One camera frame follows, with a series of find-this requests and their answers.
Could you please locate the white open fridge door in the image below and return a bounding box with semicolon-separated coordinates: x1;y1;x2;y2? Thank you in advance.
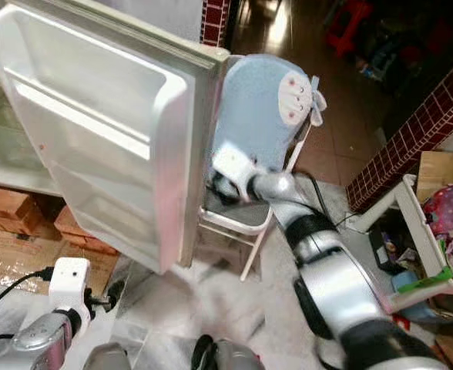
0;0;231;274

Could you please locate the white fridge body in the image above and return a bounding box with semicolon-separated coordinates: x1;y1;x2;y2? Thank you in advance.
0;23;58;197

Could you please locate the white folding chair grey seat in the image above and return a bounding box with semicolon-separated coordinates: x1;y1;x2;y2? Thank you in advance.
200;123;312;282

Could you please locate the grey left robot leg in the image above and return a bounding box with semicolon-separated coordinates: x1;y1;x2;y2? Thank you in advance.
84;343;131;370

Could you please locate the red brick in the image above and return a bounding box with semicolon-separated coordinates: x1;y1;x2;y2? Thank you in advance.
53;207;104;255
0;183;35;238

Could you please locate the flat brown cardboard sheet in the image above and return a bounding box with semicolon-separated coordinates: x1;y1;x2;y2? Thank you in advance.
0;224;119;295

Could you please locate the light blue plush pillow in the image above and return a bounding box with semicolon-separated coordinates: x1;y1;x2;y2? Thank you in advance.
211;54;327;174

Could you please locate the white shelf table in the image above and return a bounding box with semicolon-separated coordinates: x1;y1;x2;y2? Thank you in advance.
348;173;453;313

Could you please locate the red plastic stool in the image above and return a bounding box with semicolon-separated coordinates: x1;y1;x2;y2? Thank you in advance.
327;0;374;55

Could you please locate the pink bag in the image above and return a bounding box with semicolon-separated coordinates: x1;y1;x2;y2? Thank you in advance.
419;183;453;247

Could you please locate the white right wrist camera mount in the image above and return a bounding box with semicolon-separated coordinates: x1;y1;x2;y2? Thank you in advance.
211;141;258;193

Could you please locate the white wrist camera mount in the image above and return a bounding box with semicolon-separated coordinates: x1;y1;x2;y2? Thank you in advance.
48;258;91;313
211;141;258;193

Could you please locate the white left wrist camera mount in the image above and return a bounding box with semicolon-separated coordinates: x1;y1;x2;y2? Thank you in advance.
48;258;91;313

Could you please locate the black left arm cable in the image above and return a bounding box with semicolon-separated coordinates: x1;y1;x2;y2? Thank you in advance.
0;268;54;344

